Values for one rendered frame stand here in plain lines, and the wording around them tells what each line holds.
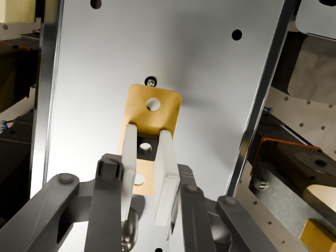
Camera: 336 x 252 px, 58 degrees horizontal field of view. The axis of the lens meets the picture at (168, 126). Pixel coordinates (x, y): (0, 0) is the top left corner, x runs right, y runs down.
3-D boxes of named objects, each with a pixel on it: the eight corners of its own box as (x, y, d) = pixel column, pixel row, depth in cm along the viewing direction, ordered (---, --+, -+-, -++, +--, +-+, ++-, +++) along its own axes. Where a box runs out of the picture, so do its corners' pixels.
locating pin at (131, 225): (136, 223, 36) (134, 265, 30) (109, 219, 36) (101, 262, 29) (141, 200, 35) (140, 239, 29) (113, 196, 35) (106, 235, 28)
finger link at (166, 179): (166, 176, 15) (180, 178, 15) (160, 128, 22) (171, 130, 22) (154, 226, 16) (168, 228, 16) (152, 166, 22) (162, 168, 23)
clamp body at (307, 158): (265, 134, 65) (388, 250, 32) (212, 124, 63) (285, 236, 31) (274, 105, 63) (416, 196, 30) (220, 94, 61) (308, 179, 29)
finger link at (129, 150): (126, 223, 16) (112, 221, 16) (129, 162, 22) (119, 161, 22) (136, 171, 15) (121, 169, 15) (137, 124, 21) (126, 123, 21)
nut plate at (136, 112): (159, 195, 24) (159, 204, 23) (110, 188, 23) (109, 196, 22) (183, 92, 21) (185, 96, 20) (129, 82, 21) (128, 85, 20)
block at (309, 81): (277, 75, 61) (381, 117, 34) (221, 63, 59) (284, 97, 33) (289, 38, 59) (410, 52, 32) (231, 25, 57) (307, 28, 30)
